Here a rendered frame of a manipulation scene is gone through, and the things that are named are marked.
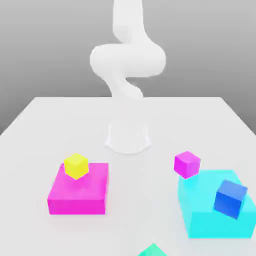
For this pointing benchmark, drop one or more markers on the large magenta box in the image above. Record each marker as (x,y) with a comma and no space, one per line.
(80,196)

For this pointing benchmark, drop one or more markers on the large cyan box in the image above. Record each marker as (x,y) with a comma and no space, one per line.
(208,218)

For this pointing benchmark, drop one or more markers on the small blue cube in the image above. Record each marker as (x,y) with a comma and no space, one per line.
(229,200)

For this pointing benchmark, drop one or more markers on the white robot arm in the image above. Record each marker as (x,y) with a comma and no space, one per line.
(128,58)

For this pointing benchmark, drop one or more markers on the small green cube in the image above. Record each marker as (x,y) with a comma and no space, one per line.
(153,251)

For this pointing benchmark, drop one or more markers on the small yellow cube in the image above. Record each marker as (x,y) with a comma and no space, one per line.
(76,166)

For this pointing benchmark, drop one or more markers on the small purple cube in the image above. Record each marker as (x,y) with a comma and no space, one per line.
(186,165)

